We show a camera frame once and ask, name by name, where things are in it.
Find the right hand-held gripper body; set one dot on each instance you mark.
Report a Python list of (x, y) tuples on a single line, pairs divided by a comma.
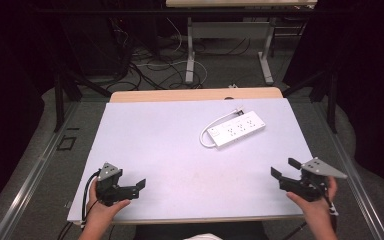
[(308, 188)]

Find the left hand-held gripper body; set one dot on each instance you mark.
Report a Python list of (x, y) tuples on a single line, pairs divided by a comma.
[(108, 190)]

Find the person's right hand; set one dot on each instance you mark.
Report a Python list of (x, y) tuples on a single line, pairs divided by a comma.
[(318, 208)]

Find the person's left hand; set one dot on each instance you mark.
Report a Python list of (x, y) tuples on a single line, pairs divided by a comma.
[(101, 213)]

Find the white table mat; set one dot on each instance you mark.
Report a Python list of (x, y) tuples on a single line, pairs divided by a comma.
[(166, 156)]

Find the white power strip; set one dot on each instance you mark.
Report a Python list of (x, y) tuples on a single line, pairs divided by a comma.
[(238, 129)]

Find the person's dark clothing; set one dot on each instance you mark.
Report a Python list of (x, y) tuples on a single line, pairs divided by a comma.
[(196, 230)]

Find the black metal stand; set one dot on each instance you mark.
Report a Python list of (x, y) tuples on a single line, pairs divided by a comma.
[(60, 100), (331, 100)]

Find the white power plug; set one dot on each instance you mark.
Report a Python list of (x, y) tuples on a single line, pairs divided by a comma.
[(238, 111)]

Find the wooden table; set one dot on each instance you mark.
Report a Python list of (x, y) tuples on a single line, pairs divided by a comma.
[(180, 95)]

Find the dark curtain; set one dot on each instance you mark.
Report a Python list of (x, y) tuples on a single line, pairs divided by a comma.
[(370, 83), (10, 100)]

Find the aluminium floor rail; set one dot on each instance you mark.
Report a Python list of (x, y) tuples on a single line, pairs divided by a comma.
[(30, 180), (353, 166)]

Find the black floor socket frame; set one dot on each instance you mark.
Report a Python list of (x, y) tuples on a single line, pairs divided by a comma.
[(66, 143)]

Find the white metal frame desk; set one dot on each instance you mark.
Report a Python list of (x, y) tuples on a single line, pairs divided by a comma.
[(228, 30)]

